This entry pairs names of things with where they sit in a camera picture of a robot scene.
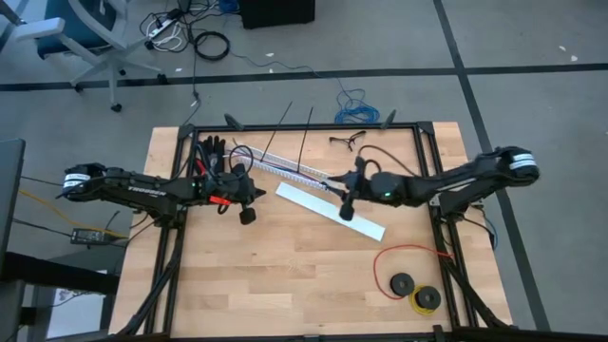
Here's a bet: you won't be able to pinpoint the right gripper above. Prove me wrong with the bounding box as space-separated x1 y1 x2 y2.
325 159 374 222

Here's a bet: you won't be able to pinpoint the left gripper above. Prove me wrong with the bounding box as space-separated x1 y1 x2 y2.
216 164 267 227

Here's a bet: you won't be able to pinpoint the white duct cover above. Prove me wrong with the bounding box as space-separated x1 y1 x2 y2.
275 180 388 243

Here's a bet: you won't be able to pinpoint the red cable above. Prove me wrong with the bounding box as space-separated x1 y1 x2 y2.
226 150 333 187

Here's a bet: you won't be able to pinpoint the white slotted cable duct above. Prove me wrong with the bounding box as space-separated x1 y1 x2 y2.
226 141 334 192

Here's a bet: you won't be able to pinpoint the bundle of coloured wires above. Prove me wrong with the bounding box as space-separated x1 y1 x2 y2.
225 147 267 165

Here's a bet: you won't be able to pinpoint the black zip tie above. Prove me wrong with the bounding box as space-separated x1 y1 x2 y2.
295 105 315 175
259 100 295 163

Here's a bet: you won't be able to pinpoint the black safety glasses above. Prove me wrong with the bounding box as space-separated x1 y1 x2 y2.
326 130 368 154

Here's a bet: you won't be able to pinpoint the black work glove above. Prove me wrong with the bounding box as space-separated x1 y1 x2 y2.
190 134 227 176

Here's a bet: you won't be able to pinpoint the black power adapter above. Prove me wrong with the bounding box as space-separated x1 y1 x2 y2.
69 227 108 246

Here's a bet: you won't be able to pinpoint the black computer case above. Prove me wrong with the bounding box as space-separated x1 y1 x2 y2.
237 0 317 30

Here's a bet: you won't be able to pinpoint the white power strip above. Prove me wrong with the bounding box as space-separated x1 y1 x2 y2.
145 8 185 40

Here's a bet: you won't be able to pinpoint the black desk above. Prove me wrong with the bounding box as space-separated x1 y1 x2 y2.
0 250 121 296

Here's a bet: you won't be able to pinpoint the grey office chair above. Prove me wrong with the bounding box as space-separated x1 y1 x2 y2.
12 0 170 114

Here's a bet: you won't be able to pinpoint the dark grey panel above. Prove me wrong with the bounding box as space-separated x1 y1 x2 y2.
0 137 28 260

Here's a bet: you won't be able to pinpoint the black left camera cable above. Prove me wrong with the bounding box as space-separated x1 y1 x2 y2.
228 145 255 178

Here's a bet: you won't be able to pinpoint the black camera cable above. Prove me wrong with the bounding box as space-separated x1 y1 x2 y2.
228 145 255 178
356 143 406 178

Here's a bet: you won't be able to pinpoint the black right camera cable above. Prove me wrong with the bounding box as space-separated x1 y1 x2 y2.
356 143 406 178

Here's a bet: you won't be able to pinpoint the blue network cable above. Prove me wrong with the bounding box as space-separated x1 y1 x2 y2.
311 70 382 125

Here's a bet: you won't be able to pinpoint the black angled frame strut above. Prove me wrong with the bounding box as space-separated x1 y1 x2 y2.
223 112 246 132
379 108 398 130

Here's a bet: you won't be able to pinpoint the thin red wire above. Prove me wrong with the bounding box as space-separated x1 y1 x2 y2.
371 243 453 302

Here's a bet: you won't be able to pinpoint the black wire spool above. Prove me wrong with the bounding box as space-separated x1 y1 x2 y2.
389 271 416 297
415 285 443 312

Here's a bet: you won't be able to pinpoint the thin yellow wire coil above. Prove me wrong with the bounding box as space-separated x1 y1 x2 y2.
408 284 444 316

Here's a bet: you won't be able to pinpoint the coiled black cable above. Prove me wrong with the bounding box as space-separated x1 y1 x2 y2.
194 29 232 62

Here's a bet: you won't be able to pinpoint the yellow floor cable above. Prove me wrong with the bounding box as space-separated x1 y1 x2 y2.
17 188 130 239

